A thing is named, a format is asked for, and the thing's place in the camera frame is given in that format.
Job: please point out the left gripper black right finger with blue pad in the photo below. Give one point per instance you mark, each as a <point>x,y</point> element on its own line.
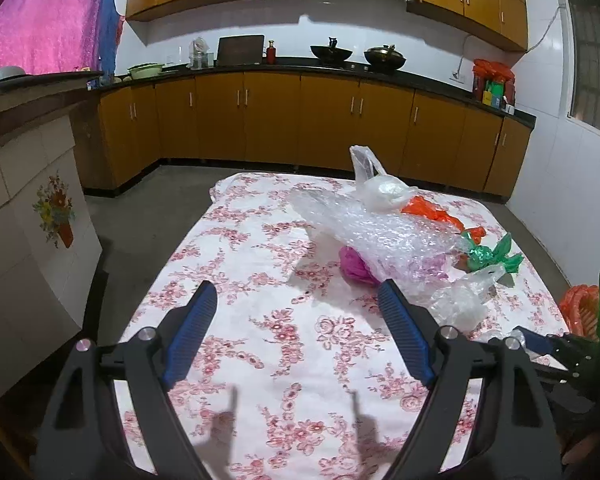
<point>513,436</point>

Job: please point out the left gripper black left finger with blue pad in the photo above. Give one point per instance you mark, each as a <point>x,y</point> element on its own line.
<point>82,434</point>

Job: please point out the magenta plastic bag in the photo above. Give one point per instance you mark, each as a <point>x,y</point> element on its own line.
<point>354,268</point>

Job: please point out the other arm black gripper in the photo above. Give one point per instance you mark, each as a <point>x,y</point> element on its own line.
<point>579,359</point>

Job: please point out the red plastic trash basket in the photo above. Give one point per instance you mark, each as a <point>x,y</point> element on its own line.
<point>580,307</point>

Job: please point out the lower wooden kitchen cabinets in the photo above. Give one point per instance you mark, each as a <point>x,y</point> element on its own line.
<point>299,115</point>

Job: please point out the small clear plastic bag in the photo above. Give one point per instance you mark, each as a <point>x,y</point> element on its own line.
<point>462,303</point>

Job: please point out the dark green plastic bag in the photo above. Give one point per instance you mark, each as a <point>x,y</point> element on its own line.
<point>479,257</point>

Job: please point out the flower decal tiled counter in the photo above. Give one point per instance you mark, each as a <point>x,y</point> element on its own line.
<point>49,250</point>

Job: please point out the floral pink white tablecloth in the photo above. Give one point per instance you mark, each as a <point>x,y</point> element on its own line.
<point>298,377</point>

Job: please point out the clear bubble wrap sheet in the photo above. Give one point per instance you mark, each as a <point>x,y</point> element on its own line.
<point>413,251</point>

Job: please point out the small orange plastic bag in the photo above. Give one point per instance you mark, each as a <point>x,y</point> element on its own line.
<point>419,206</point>

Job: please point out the red bag on counter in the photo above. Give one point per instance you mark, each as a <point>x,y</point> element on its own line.
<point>494,84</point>

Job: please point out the green pot on counter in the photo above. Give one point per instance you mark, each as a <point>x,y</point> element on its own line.
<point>145,70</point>

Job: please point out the black wok with lid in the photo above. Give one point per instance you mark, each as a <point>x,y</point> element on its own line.
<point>385,59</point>

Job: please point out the window with grille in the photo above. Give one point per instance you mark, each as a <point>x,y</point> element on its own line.
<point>580,101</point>

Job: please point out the clear jar on counter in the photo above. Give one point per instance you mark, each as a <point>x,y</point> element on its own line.
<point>200,54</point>

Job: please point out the dark cutting board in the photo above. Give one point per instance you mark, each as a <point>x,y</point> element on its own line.
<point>240,50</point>

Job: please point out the pink sparkly curtain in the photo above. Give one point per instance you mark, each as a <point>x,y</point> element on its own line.
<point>60,36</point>

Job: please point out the black wok left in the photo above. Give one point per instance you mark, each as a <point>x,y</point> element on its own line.
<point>331,54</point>

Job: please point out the red bottle on counter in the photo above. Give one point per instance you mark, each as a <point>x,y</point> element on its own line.
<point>270,53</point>

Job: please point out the white plastic bag with handles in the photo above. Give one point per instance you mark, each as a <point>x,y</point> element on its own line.
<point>378,190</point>

